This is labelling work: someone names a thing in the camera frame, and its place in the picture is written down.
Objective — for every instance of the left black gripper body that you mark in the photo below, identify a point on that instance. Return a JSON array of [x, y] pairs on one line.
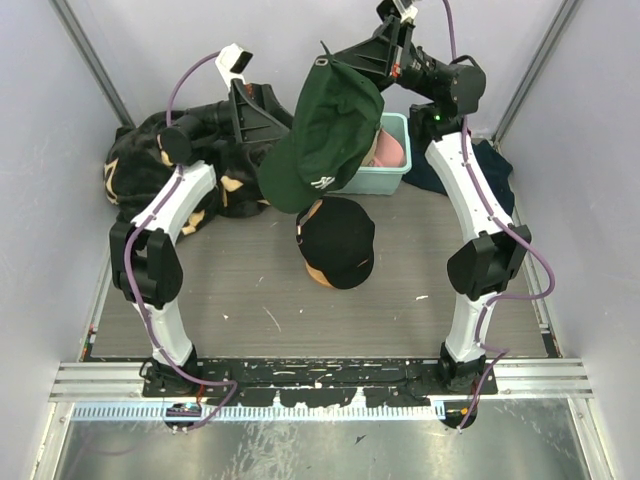
[[232, 117]]

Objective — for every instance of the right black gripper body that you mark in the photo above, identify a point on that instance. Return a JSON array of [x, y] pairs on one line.
[[407, 68]]

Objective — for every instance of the green baseball cap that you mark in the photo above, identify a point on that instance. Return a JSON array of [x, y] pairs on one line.
[[335, 128]]

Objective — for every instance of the navy blue sweater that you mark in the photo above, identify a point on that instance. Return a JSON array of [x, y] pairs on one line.
[[493, 165]]

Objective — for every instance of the teal plastic bin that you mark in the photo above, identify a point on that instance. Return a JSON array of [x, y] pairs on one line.
[[384, 180]]

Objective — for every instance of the black floral fleece blanket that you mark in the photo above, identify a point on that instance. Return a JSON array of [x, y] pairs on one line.
[[137, 167]]

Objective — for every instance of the black baseball cap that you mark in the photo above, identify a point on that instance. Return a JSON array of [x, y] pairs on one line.
[[336, 236]]

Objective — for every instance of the wooden hat stand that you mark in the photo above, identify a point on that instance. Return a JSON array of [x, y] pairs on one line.
[[318, 276]]

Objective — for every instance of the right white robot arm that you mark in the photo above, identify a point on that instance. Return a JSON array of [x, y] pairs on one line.
[[493, 247]]

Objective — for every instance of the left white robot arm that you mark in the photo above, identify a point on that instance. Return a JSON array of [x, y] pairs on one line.
[[144, 263]]

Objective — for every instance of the pink baseball cap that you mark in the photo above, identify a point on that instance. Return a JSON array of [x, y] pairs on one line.
[[388, 153]]

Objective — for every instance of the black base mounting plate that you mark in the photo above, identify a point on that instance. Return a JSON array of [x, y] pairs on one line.
[[317, 383]]

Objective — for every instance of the right aluminium corner post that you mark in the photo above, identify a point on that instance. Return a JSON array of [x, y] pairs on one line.
[[551, 38]]

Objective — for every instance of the aluminium front rail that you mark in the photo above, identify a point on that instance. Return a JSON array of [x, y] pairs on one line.
[[519, 377]]

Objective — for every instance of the white slotted cable duct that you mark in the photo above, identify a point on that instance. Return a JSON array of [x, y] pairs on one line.
[[190, 413]]

